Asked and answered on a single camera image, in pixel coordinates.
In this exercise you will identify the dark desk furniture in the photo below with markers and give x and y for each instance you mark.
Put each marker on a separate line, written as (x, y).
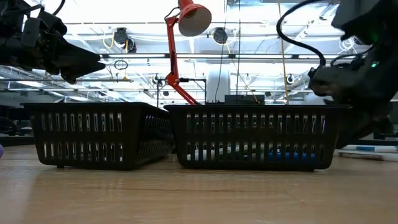
(12, 115)

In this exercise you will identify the blue dry-erase marker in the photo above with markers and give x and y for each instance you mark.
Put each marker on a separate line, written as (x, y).
(287, 157)
(367, 148)

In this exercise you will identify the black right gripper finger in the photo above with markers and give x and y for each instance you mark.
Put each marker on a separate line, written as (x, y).
(351, 127)
(384, 124)

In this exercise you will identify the black dry-erase marker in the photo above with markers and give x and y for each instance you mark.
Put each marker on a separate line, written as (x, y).
(205, 154)

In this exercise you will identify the black box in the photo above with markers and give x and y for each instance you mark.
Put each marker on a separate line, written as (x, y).
(244, 99)

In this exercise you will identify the red desk lamp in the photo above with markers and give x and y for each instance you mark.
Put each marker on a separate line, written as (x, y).
(196, 21)

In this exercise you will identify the black slotted plastic basket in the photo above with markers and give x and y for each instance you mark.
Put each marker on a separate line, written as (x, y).
(87, 137)
(248, 137)

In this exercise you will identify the long ceiling light bar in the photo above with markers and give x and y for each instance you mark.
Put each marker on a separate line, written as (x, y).
(202, 56)

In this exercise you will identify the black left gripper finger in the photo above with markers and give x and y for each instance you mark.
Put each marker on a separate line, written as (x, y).
(77, 59)
(74, 77)

